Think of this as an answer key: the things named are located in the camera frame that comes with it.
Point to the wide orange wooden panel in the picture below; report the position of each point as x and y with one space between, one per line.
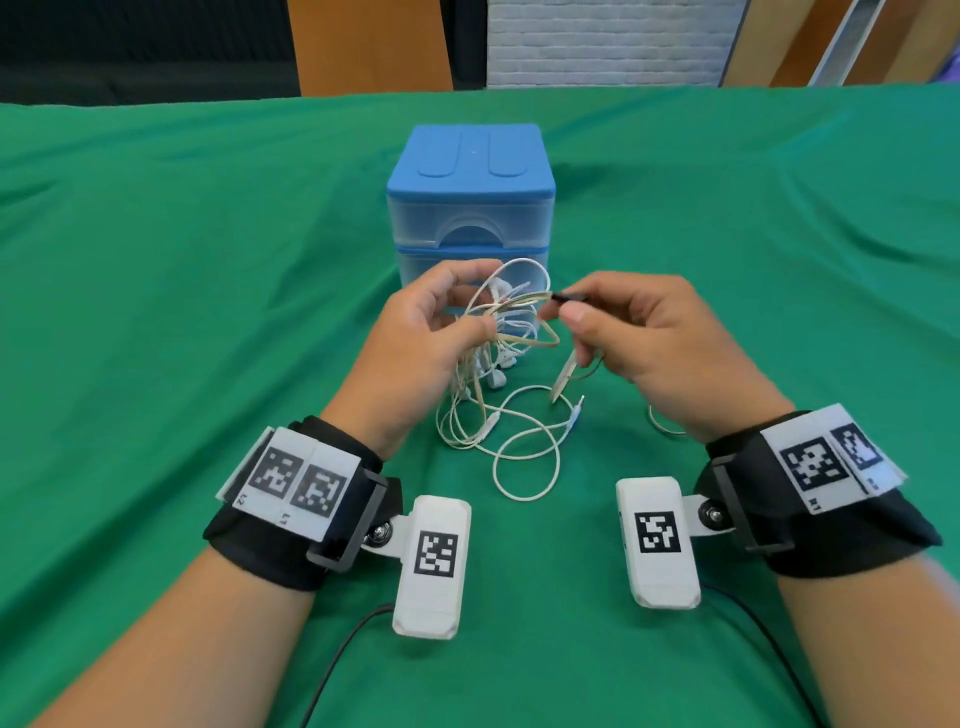
371 45

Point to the person's left hand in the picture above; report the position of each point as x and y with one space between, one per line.
405 360

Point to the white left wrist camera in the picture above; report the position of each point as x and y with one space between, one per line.
427 615

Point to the white left marker tag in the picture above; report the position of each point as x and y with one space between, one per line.
300 480

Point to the tan wooden board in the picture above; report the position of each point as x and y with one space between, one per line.
765 41
911 41

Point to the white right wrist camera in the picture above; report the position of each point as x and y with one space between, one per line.
660 585

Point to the white right marker tag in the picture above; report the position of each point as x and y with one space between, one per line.
814 461

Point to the person's left forearm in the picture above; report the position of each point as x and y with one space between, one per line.
172 645

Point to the purple cloth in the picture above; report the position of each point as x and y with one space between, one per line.
952 71

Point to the white marker tag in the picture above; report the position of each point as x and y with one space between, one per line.
814 461
300 480

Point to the person's right forearm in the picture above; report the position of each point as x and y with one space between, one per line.
877 645

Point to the green tablecloth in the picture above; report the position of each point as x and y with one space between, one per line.
150 300

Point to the person's right hand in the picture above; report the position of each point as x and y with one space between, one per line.
675 345

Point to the white metal frame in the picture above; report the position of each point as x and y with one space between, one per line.
847 41

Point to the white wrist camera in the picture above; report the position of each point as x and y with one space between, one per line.
660 585
427 615

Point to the black sofa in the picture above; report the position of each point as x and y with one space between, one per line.
150 82

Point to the blue plastic mini drawer unit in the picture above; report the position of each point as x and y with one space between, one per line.
471 154

